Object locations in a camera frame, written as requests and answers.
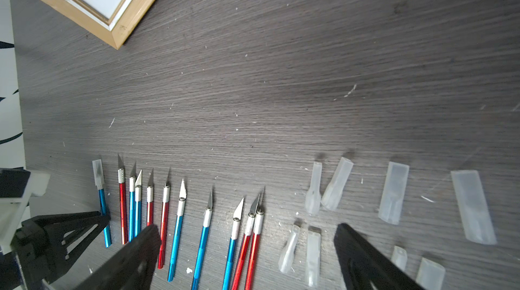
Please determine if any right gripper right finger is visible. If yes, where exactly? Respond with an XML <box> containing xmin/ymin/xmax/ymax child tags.
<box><xmin>334</xmin><ymin>223</ymin><xmax>422</xmax><ymax>289</ymax></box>

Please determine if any clear protective cap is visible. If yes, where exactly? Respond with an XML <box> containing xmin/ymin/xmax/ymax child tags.
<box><xmin>391</xmin><ymin>246</ymin><xmax>408</xmax><ymax>272</ymax></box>
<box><xmin>378</xmin><ymin>161</ymin><xmax>410</xmax><ymax>225</ymax></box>
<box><xmin>416</xmin><ymin>257</ymin><xmax>446</xmax><ymax>290</ymax></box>
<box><xmin>450</xmin><ymin>170</ymin><xmax>498</xmax><ymax>245</ymax></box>
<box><xmin>305</xmin><ymin>161</ymin><xmax>322</xmax><ymax>215</ymax></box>
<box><xmin>278</xmin><ymin>224</ymin><xmax>301</xmax><ymax>274</ymax></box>
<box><xmin>305</xmin><ymin>228</ymin><xmax>321</xmax><ymax>289</ymax></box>
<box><xmin>321</xmin><ymin>157</ymin><xmax>354</xmax><ymax>211</ymax></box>

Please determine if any blue carving knife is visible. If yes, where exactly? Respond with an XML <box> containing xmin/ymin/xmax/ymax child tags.
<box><xmin>129</xmin><ymin>163</ymin><xmax>137</xmax><ymax>241</ymax></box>
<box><xmin>167</xmin><ymin>178</ymin><xmax>187</xmax><ymax>282</ymax></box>

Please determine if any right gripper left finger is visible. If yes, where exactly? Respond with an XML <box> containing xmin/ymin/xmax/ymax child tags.
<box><xmin>77</xmin><ymin>224</ymin><xmax>161</xmax><ymax>289</ymax></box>

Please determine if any red knife capped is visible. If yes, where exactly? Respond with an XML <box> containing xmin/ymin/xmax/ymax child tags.
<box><xmin>158</xmin><ymin>169</ymin><xmax>171</xmax><ymax>269</ymax></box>

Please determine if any red carving knife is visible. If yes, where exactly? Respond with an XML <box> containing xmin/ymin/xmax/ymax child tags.
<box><xmin>245</xmin><ymin>189</ymin><xmax>265</xmax><ymax>290</ymax></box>
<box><xmin>231</xmin><ymin>192</ymin><xmax>263</xmax><ymax>290</ymax></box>
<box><xmin>146</xmin><ymin>169</ymin><xmax>154</xmax><ymax>226</ymax></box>

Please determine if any blue knife capped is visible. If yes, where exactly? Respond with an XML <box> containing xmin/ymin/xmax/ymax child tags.
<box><xmin>222</xmin><ymin>198</ymin><xmax>245</xmax><ymax>290</ymax></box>
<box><xmin>134</xmin><ymin>170</ymin><xmax>142</xmax><ymax>237</ymax></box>
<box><xmin>190</xmin><ymin>188</ymin><xmax>213</xmax><ymax>290</ymax></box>

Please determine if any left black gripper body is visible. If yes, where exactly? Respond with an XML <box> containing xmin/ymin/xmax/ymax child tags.
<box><xmin>1</xmin><ymin>168</ymin><xmax>110</xmax><ymax>289</ymax></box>

